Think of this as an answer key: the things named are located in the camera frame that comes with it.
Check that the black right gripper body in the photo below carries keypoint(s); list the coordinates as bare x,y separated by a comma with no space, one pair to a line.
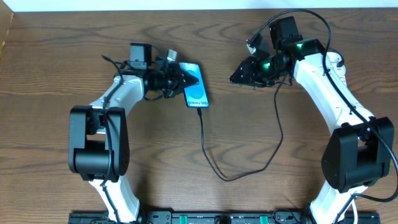
252,70

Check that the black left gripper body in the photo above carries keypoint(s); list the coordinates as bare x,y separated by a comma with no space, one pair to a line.
175,79

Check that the blue screen Galaxy smartphone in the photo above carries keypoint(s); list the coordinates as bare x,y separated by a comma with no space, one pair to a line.
195,95

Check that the white power strip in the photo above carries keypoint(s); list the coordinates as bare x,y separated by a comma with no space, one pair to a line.
343,79

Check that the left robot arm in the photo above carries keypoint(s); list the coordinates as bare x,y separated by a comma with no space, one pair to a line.
98,148

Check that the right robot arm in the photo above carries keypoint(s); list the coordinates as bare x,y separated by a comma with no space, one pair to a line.
359,151

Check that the white USB charger plug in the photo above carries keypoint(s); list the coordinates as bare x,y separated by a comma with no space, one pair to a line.
338,62

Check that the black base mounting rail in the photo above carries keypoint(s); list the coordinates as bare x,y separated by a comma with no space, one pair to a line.
167,217

